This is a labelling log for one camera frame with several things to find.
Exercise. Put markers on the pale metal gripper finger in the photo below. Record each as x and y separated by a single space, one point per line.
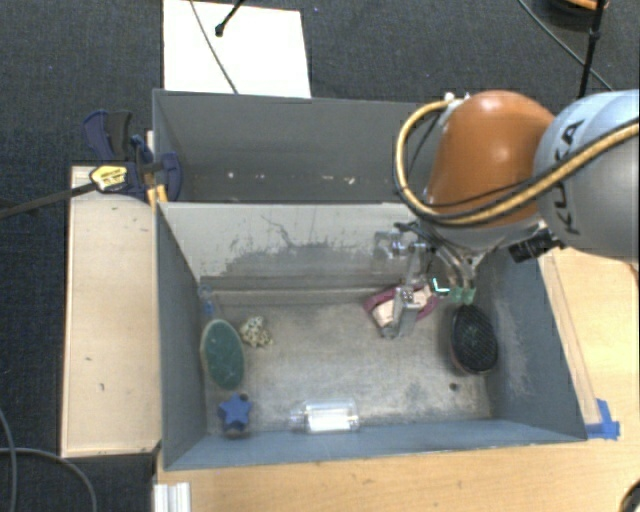
391 325
408 312

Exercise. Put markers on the black oval mesh brush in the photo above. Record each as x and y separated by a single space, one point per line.
472 340

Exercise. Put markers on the grey metal bin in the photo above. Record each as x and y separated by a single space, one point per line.
325 360

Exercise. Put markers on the clear plastic bottle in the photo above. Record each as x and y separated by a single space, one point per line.
325 417

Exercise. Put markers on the yellow spotted toy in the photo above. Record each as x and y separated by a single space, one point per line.
255 332

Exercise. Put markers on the dark green oval sponge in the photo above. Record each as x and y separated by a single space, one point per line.
223 354

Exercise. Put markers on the blue star toy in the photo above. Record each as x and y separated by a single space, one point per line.
234 412

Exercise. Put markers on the pale wood board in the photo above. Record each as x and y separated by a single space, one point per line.
110 310

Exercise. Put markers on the black cylinder on white bracket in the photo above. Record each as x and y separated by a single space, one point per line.
534 247

